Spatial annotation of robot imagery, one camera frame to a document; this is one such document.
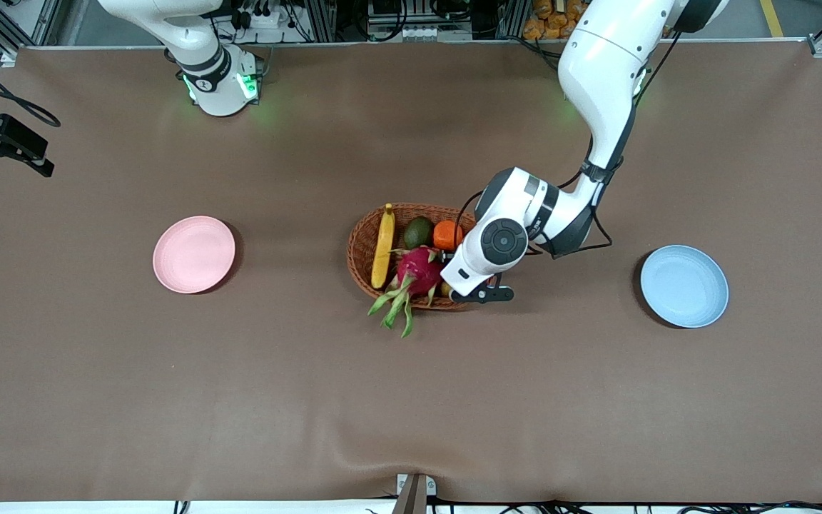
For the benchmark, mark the yellow banana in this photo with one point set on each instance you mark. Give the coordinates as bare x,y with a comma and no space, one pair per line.
383,246

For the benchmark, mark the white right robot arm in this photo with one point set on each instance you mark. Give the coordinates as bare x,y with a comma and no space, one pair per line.
211,78

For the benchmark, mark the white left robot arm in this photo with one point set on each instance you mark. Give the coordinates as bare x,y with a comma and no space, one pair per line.
596,71

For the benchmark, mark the orange fruit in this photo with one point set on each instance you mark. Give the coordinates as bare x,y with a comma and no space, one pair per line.
447,235

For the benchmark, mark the brown kiwi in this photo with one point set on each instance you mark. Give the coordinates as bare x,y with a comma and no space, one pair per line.
445,289

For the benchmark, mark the pink dragon fruit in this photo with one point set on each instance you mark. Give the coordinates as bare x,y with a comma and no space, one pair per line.
419,270

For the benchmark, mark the green avocado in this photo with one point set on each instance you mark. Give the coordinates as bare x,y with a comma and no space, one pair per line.
418,233

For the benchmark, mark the brown wicker basket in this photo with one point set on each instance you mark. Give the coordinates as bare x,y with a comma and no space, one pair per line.
362,250

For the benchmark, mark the pink plate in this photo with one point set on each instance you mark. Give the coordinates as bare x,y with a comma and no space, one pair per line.
193,255

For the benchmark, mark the light blue plate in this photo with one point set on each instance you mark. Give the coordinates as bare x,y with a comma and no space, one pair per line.
686,285

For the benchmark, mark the bag of orange round items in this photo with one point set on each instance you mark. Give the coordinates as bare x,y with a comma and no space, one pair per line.
546,25

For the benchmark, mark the white power strip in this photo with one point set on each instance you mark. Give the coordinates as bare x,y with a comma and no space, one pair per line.
268,21

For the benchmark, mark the brown table cloth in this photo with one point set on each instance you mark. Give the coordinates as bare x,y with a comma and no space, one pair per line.
168,400

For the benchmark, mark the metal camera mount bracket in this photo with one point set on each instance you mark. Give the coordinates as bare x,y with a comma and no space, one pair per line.
414,496

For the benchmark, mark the aluminium frame post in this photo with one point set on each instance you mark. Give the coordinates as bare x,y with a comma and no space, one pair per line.
320,20
511,18

